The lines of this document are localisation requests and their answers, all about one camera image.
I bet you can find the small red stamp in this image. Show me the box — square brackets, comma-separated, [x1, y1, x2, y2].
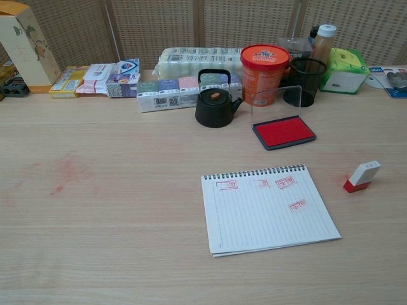
[343, 160, 382, 194]

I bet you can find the white spiral notepad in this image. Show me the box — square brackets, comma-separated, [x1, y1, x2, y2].
[200, 163, 342, 259]

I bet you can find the black teapot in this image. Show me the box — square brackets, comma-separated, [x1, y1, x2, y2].
[195, 69, 244, 128]

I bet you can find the multicolour pocket tissue pack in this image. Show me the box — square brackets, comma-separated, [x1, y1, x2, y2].
[136, 73, 243, 113]

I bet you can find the red ink pad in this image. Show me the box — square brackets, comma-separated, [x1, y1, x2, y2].
[250, 85, 317, 151]

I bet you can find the pale yellow paper roll pack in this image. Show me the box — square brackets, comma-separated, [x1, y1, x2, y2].
[153, 46, 244, 79]

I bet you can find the orange snack tub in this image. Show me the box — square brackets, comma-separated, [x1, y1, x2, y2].
[240, 44, 291, 107]

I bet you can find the purple printed box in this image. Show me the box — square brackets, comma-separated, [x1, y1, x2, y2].
[105, 72, 141, 98]

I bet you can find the blue white soap box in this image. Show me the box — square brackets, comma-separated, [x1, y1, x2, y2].
[113, 58, 141, 77]

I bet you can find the black mesh pen cup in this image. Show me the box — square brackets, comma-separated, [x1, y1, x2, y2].
[282, 57, 328, 108]

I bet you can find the pink wet wipes pack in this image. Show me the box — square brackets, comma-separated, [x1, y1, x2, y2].
[75, 63, 120, 96]

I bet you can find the woven wooden folding screen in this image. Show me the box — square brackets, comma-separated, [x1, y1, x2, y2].
[0, 0, 407, 72]

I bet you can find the clear plastic box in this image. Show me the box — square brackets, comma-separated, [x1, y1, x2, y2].
[276, 37, 314, 60]

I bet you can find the yellow printed box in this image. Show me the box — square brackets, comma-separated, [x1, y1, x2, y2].
[48, 65, 91, 99]

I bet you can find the dark bottle black cap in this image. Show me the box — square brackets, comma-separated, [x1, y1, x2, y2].
[307, 25, 320, 48]

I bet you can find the amber bottle white cap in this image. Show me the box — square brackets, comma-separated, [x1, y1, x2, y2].
[313, 24, 338, 61]

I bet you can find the green tissue box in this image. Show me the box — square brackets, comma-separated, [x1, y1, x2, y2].
[319, 47, 371, 95]

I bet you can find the white round disc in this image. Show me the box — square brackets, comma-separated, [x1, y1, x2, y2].
[364, 73, 387, 89]

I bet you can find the dark grey rack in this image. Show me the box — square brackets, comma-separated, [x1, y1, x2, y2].
[0, 76, 31, 102]

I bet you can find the blue blister pack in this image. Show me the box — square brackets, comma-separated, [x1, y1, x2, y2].
[369, 65, 407, 99]

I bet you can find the tall cream gift box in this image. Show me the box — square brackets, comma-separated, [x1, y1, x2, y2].
[0, 1, 62, 94]

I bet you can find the gold foil package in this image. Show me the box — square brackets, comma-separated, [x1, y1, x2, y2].
[0, 62, 18, 80]

